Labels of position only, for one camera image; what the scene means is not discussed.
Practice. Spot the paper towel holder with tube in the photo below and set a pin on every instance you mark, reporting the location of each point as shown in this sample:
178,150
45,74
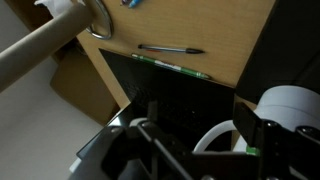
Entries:
40,43

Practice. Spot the black mat beside pens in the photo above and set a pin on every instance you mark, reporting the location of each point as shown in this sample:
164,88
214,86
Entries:
173,96

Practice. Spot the black mat beside tumbler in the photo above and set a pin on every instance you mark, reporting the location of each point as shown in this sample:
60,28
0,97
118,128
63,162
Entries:
286,50

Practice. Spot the black ballpoint pen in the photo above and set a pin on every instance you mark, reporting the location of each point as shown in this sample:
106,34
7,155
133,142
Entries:
173,49

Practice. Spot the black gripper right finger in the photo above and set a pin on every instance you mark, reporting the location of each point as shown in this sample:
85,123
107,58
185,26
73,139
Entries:
248,126

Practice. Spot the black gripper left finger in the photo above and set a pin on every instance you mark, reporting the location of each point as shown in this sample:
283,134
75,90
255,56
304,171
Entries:
152,113

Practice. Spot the beige cushioned bench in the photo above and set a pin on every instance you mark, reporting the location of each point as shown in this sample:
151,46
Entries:
83,86

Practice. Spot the white mug with green logo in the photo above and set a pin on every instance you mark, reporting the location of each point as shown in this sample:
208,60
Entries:
286,103

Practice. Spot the blue pen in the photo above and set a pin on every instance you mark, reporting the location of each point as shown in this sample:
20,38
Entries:
135,3

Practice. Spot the green pen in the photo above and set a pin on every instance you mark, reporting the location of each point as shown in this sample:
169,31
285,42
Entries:
166,65

